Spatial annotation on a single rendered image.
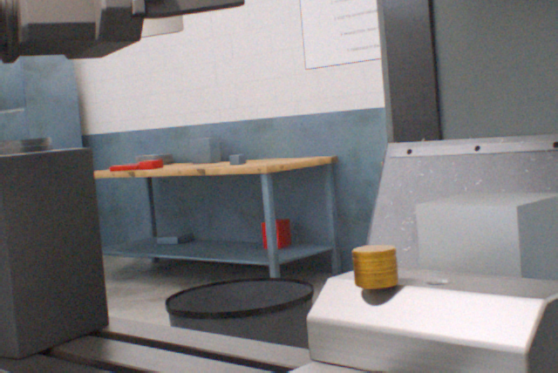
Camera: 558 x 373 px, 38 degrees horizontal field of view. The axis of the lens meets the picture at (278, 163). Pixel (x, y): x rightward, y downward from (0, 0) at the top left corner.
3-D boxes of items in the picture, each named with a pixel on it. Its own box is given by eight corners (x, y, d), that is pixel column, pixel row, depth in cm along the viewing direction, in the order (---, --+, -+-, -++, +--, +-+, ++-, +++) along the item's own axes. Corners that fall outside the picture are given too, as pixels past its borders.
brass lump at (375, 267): (381, 290, 39) (377, 254, 38) (345, 287, 40) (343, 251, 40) (407, 281, 40) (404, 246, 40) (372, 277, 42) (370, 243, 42)
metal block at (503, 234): (525, 326, 39) (516, 206, 39) (423, 313, 44) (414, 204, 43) (571, 303, 43) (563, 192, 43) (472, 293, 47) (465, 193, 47)
